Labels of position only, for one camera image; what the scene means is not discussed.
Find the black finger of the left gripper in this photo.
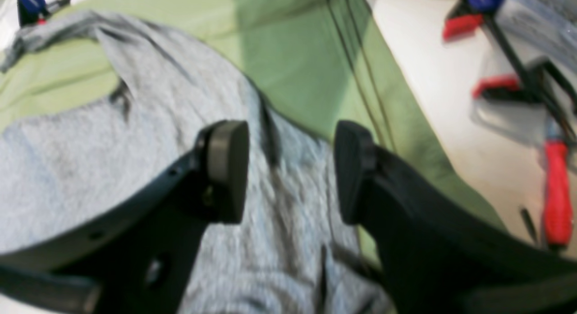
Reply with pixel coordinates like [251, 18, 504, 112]
[1, 120, 250, 314]

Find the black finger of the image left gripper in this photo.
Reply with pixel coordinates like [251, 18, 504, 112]
[334, 120, 576, 314]

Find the grey heathered T-shirt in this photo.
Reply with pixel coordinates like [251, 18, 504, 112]
[0, 11, 391, 314]

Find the green table cloth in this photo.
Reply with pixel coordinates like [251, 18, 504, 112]
[1, 0, 506, 232]

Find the orange black tools left floor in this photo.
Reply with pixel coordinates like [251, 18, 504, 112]
[442, 0, 576, 144]

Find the orange blue clamp bottom centre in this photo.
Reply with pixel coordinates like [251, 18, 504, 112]
[17, 0, 71, 28]

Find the red handled tool left edge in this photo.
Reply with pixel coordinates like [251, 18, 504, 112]
[543, 139, 573, 248]

